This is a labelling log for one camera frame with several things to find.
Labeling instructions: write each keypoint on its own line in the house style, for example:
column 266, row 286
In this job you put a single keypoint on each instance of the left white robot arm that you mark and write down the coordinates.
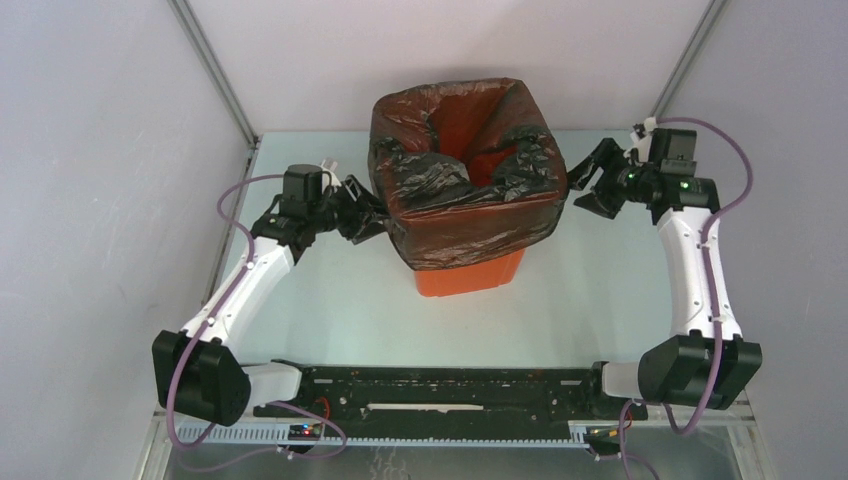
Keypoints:
column 197, row 370

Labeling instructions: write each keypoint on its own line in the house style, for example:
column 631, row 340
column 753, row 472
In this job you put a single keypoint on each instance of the aluminium frame rail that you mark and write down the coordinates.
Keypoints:
column 739, row 412

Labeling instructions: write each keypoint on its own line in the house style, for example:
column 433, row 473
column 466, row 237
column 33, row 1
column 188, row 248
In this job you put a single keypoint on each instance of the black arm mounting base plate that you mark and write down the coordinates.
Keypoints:
column 474, row 403

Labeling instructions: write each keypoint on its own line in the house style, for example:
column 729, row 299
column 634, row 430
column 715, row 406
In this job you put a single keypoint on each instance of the grey cable duct strip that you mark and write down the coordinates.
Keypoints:
column 297, row 434

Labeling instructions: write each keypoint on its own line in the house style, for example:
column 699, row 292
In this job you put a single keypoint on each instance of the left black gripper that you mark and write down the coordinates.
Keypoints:
column 356, row 210

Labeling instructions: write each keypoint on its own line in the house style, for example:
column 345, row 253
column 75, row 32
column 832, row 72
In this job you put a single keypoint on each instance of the orange plastic trash bin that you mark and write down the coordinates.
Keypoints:
column 458, row 121

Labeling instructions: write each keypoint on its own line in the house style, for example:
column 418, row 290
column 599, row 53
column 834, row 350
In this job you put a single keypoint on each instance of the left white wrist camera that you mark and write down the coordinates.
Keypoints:
column 328, row 175

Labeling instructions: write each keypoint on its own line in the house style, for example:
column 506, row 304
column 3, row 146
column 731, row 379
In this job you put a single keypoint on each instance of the black plastic trash bag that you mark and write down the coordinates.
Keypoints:
column 438, row 219

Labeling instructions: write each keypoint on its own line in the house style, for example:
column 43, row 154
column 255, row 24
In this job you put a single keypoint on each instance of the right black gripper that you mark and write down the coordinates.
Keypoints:
column 606, row 154

